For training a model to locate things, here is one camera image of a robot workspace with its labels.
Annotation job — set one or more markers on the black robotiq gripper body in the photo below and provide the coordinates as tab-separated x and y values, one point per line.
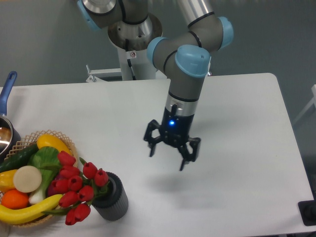
175	128

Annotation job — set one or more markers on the red tulip bouquet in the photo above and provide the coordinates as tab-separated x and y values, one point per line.
79	188

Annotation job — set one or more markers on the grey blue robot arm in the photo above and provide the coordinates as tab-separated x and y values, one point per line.
184	60

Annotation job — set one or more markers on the dark grey ribbed vase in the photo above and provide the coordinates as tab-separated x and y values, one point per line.
114	204

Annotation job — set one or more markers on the green bok choy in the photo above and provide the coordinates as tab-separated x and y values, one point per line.
44	156

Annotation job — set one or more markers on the yellow squash at top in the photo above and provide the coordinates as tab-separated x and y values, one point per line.
48	140

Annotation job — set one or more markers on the woven wicker basket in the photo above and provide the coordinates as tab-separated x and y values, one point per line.
28	140

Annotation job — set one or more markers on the beige round disc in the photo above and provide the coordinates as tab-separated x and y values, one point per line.
27	179

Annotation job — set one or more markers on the black device at table edge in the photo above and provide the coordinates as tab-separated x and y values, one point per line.
308	212

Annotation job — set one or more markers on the dark green cucumber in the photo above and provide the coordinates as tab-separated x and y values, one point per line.
19	159

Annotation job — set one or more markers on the orange fruit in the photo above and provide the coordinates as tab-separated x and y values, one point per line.
14	199

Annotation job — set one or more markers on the yellow bell pepper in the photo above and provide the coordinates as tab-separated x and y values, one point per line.
6	180

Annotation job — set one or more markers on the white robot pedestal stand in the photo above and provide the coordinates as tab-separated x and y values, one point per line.
131	42

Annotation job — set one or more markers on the white frame at right edge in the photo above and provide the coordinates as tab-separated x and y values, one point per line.
307	110

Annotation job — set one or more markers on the blue handled saucepan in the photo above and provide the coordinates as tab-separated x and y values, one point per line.
8	134

